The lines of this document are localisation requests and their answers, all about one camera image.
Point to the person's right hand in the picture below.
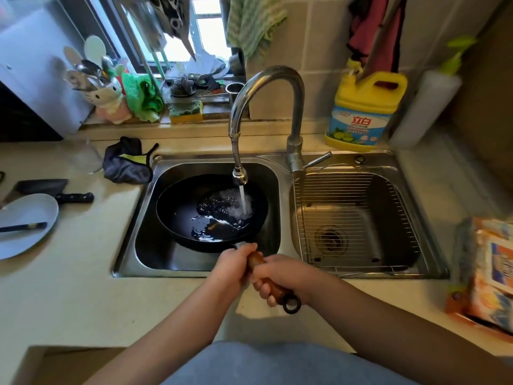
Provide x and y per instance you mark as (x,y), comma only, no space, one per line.
(296,276)

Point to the person's left hand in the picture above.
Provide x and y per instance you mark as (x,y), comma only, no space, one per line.
(230,268)

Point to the person's right forearm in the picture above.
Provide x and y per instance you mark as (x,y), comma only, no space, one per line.
(392,336)

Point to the person's left forearm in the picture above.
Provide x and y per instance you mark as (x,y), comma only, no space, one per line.
(172,336)

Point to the stainless steel double sink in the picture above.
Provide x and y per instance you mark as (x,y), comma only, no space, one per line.
(160,256)

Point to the grey shirt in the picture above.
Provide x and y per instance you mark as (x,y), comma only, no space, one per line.
(280,364)

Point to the chrome gooseneck faucet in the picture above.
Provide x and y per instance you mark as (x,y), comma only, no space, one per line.
(295,156)

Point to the round sink hole cap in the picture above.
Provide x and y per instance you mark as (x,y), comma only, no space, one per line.
(359,159)

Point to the dark grey cloth yellow trim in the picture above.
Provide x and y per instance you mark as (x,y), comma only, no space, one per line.
(124,168)

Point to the yellow green sponge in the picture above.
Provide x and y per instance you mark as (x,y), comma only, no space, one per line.
(186,112)

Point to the steel cup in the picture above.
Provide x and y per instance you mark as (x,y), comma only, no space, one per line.
(234,94)

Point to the clear drinking glass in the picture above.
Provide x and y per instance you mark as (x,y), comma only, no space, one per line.
(86,158)

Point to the steel wool scrubber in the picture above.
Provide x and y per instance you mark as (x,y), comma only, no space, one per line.
(182,87)

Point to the colourful snack packets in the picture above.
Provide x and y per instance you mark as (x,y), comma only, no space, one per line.
(489,276)

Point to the bright green cloth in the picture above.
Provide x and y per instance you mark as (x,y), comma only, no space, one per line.
(140,98)

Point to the yellow detergent jug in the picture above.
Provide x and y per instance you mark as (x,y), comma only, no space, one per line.
(368,96)

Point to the pale blue plate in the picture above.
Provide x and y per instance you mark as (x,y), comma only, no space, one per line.
(28,244)

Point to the dark hanging cup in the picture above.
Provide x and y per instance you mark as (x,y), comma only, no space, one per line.
(237,62)

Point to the white plastic bag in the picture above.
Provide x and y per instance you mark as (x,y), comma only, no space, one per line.
(200,64)

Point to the cat-shaped utensil holder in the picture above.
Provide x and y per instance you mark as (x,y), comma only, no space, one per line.
(106,100)

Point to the dark chopsticks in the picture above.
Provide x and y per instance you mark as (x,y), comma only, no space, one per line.
(24,227)

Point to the white spray bottle green top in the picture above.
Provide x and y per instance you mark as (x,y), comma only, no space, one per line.
(425,104)

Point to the window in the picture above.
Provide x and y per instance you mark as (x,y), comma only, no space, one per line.
(208,36)

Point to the bunch of metal spoons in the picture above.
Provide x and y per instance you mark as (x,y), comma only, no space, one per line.
(86,74)

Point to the green striped towel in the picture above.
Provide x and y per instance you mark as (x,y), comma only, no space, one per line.
(252,19)

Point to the hanging scissors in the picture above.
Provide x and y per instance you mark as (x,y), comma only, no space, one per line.
(176,24)

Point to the maroon hanging cloth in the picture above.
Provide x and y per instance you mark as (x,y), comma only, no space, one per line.
(368,32)

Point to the large white rice paddle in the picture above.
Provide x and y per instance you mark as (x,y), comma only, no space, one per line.
(95,50)

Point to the small white rice paddle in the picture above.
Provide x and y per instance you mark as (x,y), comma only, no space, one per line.
(73,55)

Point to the white black microwave oven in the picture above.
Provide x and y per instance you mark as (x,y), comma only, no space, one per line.
(40,68)

